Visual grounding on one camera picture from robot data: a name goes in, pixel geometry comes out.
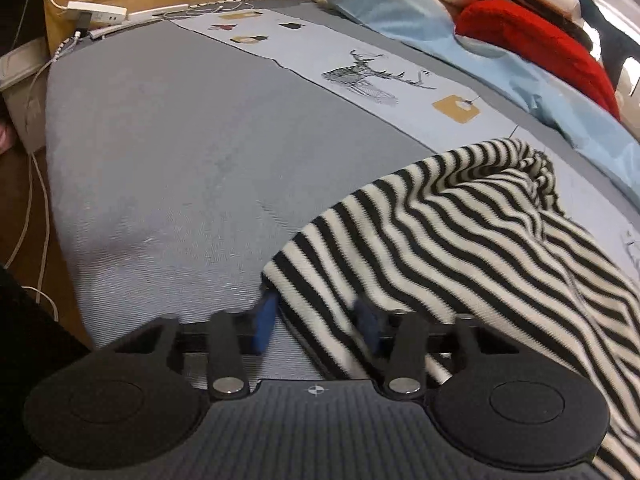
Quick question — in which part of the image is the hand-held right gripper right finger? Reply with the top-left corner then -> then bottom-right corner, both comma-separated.
352,297 -> 533,402

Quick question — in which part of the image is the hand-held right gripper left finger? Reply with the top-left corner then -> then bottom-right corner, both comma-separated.
97,291 -> 279,402

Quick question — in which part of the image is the black white striped shirt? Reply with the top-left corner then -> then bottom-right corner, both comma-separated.
261,137 -> 640,480

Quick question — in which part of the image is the printed light blue sheet panel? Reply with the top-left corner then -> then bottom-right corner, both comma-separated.
170,9 -> 640,281

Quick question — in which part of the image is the light blue quilt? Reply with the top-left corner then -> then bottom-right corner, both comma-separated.
315,0 -> 640,161

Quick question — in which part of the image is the red knitted cushion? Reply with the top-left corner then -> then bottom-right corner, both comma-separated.
455,0 -> 622,121

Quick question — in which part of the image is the white box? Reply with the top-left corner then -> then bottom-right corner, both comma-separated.
0,37 -> 50,152

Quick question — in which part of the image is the white power strip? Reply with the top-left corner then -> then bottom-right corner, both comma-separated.
66,1 -> 128,26

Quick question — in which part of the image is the white cable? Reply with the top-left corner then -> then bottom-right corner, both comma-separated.
0,150 -> 61,323

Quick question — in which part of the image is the braided cable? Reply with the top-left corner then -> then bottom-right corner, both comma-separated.
52,30 -> 83,63

